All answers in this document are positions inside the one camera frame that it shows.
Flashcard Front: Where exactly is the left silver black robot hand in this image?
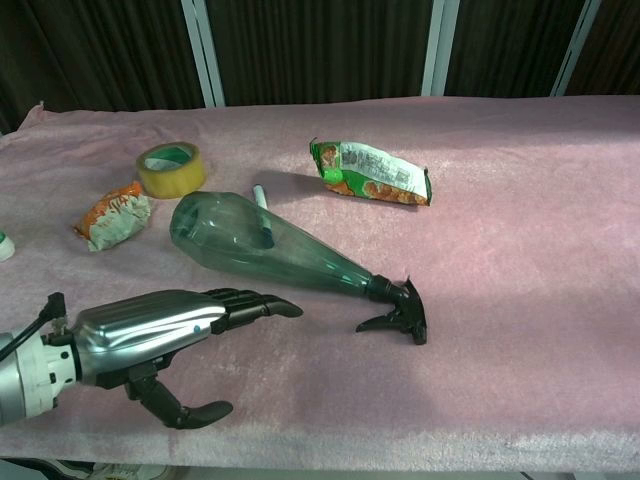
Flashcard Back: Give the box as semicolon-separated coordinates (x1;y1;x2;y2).
71;287;305;430

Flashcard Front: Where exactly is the green transparent spray bottle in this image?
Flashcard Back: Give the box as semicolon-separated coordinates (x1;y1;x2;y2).
169;191;429;347

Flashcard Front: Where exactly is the orange white snack packet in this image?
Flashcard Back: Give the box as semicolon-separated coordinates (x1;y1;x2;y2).
73;180;153;252

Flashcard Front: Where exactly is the yellow packing tape roll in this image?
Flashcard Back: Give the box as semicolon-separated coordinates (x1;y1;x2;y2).
135;141;208;200

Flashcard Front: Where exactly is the white blue marker pen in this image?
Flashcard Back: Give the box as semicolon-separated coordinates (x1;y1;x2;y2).
252;184;276;248

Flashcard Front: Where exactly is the green orange snack packet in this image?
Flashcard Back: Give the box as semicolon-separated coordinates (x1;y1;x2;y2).
308;137;434;207

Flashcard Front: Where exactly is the dark brown curtain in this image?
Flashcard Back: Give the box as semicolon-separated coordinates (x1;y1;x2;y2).
0;0;640;135

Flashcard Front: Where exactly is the pink fleece table cloth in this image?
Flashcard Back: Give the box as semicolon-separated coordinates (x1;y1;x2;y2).
0;94;640;469

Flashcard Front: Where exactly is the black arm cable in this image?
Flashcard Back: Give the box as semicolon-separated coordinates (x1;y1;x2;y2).
0;292;69;362

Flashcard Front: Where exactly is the white window frame post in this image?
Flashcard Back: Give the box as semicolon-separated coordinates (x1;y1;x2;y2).
551;0;603;98
421;0;460;98
180;0;227;108

